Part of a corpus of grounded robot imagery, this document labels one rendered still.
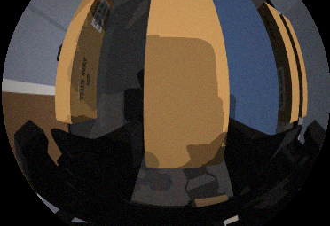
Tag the blue rectangular platform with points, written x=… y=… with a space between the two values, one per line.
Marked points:
x=253 y=78

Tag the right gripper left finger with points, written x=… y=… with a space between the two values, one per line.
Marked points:
x=117 y=156

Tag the brown cardboard carton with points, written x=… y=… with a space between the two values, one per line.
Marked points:
x=186 y=85
x=300 y=66
x=77 y=73
x=285 y=63

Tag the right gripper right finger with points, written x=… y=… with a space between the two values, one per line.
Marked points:
x=248 y=152

